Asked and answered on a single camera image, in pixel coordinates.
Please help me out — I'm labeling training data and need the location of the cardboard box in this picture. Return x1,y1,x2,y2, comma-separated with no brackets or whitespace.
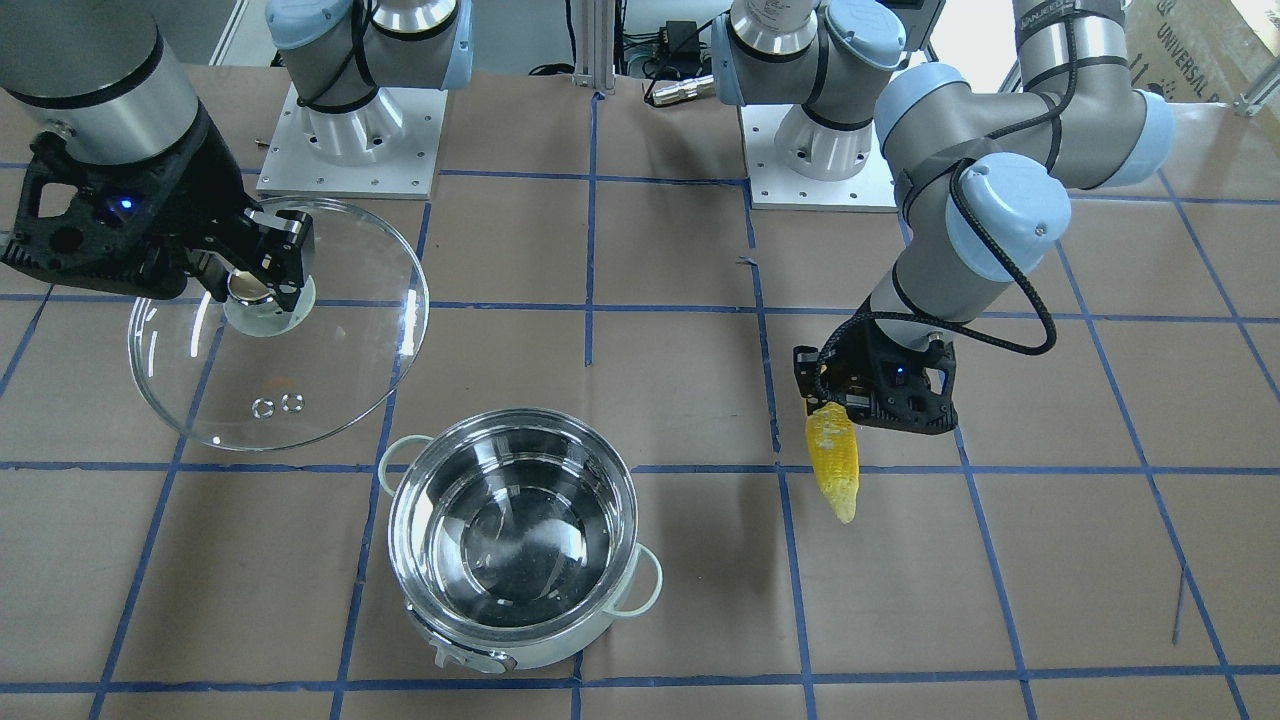
1125,1,1279,104

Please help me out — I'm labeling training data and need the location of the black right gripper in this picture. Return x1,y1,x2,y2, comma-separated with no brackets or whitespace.
150,197,314,313

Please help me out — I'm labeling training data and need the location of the brown paper table cover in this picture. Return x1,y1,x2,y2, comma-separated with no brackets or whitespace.
1,74,1279,719

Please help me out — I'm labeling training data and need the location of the pale green steel pot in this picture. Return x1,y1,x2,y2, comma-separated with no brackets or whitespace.
376,407,664,674

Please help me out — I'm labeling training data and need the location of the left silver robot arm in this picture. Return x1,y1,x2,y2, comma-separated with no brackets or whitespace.
710,1,1174,433

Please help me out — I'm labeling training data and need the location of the glass pot lid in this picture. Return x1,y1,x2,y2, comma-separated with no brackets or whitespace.
128,197,430,452

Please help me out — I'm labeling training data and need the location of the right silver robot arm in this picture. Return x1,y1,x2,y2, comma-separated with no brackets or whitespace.
3,1,474,314

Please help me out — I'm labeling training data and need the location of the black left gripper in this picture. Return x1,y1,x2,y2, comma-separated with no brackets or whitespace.
818,350,877,411

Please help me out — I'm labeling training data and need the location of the yellow corn cob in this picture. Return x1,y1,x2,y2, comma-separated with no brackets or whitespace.
804,402,861,524

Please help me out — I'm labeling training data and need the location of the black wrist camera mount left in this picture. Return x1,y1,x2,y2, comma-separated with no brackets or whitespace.
792,316,959,436

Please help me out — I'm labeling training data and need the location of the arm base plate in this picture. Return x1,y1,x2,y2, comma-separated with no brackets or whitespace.
256,87,449,200
739,105,897,213

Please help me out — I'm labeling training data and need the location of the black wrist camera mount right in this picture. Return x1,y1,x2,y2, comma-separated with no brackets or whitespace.
3,108,252,299

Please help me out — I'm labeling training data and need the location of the aluminium frame post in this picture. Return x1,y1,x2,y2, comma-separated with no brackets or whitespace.
570,0,622,96

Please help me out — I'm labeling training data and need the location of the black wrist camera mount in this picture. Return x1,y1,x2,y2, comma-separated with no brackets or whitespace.
3,108,252,299
792,316,959,436

